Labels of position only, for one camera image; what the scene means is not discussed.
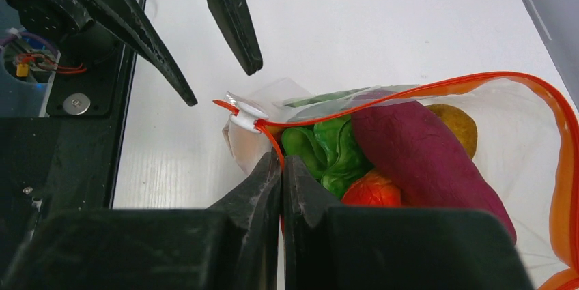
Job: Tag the red orange tomato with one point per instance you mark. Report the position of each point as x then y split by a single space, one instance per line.
373 189

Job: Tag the black mounting base plate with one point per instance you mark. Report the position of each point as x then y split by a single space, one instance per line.
60 142

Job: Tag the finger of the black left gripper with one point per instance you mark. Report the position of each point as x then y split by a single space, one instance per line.
126 20
234 21

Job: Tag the purple sweet potato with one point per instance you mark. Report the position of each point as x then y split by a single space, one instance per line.
415 149

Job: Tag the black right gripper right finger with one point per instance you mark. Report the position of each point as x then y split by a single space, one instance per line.
329 245

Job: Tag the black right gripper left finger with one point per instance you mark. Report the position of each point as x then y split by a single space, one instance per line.
233 244

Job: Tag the brown kiwi fruit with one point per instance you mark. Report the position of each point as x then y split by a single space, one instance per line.
460 123

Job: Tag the green white lettuce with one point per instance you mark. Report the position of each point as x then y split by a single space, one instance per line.
327 148

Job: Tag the clear orange zip top bag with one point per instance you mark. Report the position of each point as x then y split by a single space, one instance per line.
503 143

